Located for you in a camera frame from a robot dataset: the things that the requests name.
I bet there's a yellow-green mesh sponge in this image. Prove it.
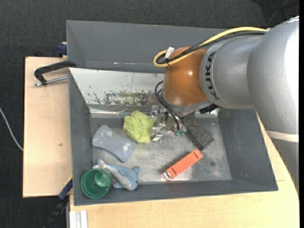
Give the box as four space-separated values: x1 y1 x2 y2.
122 110 155 144

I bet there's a red-brown flat block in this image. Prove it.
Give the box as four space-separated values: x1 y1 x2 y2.
161 148 204 182

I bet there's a dark green flat block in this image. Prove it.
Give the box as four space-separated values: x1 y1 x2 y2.
182 114 214 151

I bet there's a blue sponge with white stars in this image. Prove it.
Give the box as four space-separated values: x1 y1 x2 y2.
91 124 137 164

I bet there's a blue toy dolphin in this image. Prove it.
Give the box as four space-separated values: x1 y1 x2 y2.
92 159 141 191

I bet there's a green plastic cup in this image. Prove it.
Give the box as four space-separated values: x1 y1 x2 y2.
80 169 112 200

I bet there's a grey metal bin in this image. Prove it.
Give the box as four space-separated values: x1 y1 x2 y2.
66 19 279 206

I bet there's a pale wood board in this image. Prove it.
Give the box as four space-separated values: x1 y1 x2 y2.
22 57 73 198

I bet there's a black cylinder on white bracket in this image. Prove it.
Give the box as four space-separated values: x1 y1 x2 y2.
199 104 219 115

